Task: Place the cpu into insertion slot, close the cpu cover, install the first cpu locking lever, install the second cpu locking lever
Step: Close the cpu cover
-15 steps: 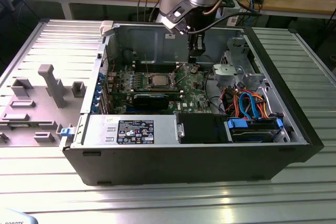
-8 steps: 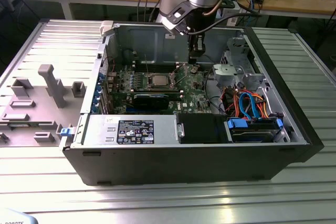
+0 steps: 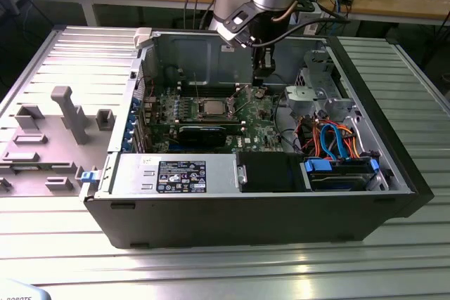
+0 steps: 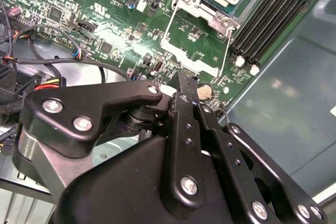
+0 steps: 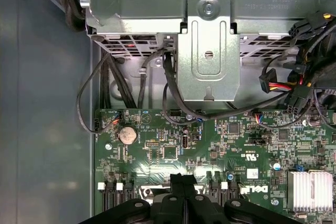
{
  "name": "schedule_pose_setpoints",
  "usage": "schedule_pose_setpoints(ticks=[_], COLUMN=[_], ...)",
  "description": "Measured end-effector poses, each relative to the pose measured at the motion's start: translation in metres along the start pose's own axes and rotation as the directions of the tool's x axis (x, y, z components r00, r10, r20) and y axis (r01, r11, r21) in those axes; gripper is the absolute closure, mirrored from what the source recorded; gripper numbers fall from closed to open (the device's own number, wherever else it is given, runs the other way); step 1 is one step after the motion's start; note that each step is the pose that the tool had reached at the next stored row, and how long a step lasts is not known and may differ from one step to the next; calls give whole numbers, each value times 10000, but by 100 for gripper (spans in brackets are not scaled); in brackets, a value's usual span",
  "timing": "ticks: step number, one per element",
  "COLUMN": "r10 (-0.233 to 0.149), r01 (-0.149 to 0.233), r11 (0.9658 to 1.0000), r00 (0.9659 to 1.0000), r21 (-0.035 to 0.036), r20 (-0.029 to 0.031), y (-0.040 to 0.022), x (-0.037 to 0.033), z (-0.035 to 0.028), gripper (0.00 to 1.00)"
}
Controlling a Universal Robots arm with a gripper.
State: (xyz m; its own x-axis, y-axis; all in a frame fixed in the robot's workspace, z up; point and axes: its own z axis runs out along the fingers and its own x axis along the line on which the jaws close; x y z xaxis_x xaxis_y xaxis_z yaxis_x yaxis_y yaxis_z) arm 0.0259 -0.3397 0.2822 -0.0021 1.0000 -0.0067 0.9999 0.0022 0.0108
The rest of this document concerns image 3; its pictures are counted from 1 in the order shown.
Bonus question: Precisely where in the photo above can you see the thin metal locking lever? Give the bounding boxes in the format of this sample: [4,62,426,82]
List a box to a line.
[230,85,248,100]
[193,71,201,105]

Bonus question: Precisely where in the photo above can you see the black graphics card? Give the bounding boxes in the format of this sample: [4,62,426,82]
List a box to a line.
[177,126,228,149]

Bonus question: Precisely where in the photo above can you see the brown gripper cable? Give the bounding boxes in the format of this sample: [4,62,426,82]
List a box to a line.
[272,0,300,24]

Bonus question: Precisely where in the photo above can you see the black hard disk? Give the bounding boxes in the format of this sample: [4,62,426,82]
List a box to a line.
[309,172,372,191]

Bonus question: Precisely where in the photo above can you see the silver CPU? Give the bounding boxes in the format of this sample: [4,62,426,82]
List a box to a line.
[203,100,228,117]

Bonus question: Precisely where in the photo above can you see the green motherboard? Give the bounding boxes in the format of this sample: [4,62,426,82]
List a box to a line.
[140,84,282,155]

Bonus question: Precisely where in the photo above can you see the grey parts rack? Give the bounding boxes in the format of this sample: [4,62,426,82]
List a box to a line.
[0,85,117,197]

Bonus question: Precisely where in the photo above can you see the metal socket cover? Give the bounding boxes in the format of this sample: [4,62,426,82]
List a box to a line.
[226,85,250,119]

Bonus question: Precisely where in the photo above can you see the silver metal drive cage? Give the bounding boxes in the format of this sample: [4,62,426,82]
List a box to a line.
[283,49,356,122]

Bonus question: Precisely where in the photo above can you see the black PC case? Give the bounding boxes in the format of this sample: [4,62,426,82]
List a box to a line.
[79,27,435,250]

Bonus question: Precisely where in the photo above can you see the blue cable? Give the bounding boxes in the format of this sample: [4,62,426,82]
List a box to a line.
[330,0,351,32]

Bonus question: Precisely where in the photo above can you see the long black looped cable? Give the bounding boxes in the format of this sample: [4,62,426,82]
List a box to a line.
[273,94,307,155]

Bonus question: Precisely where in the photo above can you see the silver metal bay latch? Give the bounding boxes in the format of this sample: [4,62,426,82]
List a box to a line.
[236,164,249,185]

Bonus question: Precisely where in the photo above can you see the blue expansion slot latches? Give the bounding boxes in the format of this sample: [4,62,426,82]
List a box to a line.
[121,98,142,152]

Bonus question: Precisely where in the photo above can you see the blue wire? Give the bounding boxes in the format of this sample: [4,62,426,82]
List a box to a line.
[320,122,347,162]

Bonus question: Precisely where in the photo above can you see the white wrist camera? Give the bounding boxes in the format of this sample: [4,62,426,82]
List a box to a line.
[216,0,263,50]

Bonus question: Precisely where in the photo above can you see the black camera cable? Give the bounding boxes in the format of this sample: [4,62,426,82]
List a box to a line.
[250,10,352,48]

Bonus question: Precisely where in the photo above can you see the black cylindrical part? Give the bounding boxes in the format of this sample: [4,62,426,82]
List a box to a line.
[164,64,184,86]

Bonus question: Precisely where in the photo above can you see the thin red wire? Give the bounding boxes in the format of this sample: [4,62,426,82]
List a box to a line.
[136,75,156,100]

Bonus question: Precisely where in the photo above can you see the silver power supply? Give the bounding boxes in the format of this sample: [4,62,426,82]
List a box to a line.
[108,154,240,197]

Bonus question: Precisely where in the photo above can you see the blue disk carrier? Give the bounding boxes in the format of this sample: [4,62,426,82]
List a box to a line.
[304,158,380,176]

